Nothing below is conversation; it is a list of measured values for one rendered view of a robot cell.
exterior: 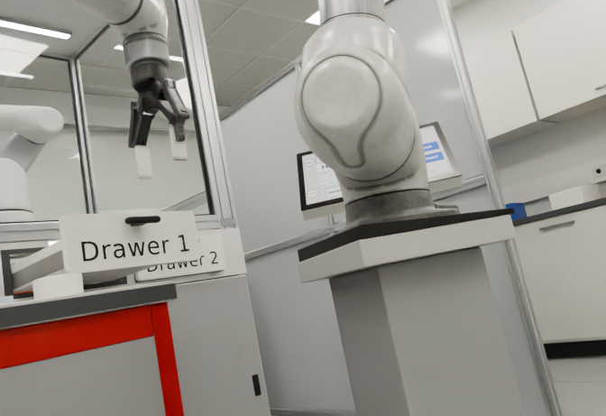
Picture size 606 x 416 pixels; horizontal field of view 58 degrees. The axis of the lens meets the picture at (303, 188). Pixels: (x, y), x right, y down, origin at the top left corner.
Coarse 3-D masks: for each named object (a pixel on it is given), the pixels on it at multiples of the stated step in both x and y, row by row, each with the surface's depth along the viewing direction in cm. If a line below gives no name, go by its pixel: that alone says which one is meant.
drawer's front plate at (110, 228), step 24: (72, 216) 102; (96, 216) 105; (120, 216) 108; (144, 216) 112; (168, 216) 116; (192, 216) 121; (72, 240) 100; (96, 240) 104; (120, 240) 107; (144, 240) 111; (192, 240) 119; (72, 264) 99; (96, 264) 102; (120, 264) 106; (144, 264) 109
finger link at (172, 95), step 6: (162, 84) 107; (168, 84) 106; (174, 84) 107; (168, 90) 105; (174, 90) 107; (168, 96) 105; (174, 96) 105; (174, 102) 104; (180, 102) 105; (174, 108) 104; (180, 108) 104; (186, 108) 105; (180, 114) 103
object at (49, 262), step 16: (32, 256) 115; (48, 256) 109; (16, 272) 120; (32, 272) 114; (48, 272) 109; (64, 272) 106; (112, 272) 122; (128, 272) 129; (16, 288) 121; (32, 288) 123
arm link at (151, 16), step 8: (144, 0) 107; (152, 0) 110; (160, 0) 113; (144, 8) 107; (152, 8) 109; (160, 8) 112; (136, 16) 107; (144, 16) 108; (152, 16) 109; (160, 16) 111; (112, 24) 108; (120, 24) 107; (128, 24) 107; (136, 24) 108; (144, 24) 109; (152, 24) 110; (160, 24) 112; (120, 32) 110; (128, 32) 110; (136, 32) 109; (144, 32) 110; (152, 32) 110; (160, 32) 111
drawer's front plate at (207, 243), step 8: (200, 240) 159; (208, 240) 161; (216, 240) 163; (200, 248) 159; (208, 248) 161; (216, 248) 163; (208, 256) 160; (216, 256) 162; (224, 256) 164; (176, 264) 151; (208, 264) 159; (216, 264) 161; (224, 264) 163; (144, 272) 144; (152, 272) 146; (160, 272) 147; (168, 272) 149; (176, 272) 151; (184, 272) 153; (192, 272) 154; (200, 272) 156; (208, 272) 159; (136, 280) 143; (144, 280) 143
